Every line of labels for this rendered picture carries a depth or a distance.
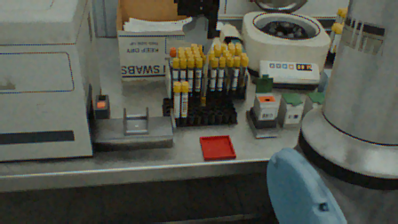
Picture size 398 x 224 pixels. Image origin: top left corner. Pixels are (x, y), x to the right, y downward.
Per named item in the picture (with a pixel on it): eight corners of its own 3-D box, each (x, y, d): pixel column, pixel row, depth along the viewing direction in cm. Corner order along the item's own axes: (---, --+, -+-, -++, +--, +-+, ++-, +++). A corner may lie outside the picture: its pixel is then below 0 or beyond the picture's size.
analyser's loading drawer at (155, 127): (75, 148, 73) (71, 127, 70) (78, 127, 78) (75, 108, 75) (175, 141, 77) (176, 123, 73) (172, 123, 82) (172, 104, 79)
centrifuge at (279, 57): (246, 87, 100) (252, 46, 93) (237, 41, 124) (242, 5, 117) (331, 91, 101) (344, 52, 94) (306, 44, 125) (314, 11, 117)
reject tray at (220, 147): (204, 160, 75) (204, 157, 75) (199, 139, 81) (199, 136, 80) (235, 158, 76) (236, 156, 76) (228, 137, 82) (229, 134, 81)
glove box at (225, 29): (209, 79, 102) (211, 48, 97) (196, 42, 121) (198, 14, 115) (251, 77, 104) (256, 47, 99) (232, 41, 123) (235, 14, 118)
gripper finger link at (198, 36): (182, 55, 77) (184, 12, 72) (210, 54, 78) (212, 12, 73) (185, 61, 75) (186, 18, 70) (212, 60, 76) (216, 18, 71)
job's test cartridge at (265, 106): (257, 127, 83) (261, 105, 80) (250, 115, 87) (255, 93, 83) (273, 126, 84) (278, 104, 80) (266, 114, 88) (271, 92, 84)
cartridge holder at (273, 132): (256, 138, 82) (258, 125, 80) (245, 115, 89) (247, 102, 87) (278, 137, 83) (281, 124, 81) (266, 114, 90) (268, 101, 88)
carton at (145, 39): (119, 83, 98) (115, 30, 89) (121, 37, 121) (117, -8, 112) (209, 79, 102) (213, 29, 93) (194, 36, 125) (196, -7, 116)
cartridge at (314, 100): (307, 126, 87) (314, 103, 83) (300, 115, 91) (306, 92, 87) (323, 125, 88) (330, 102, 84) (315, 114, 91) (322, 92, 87)
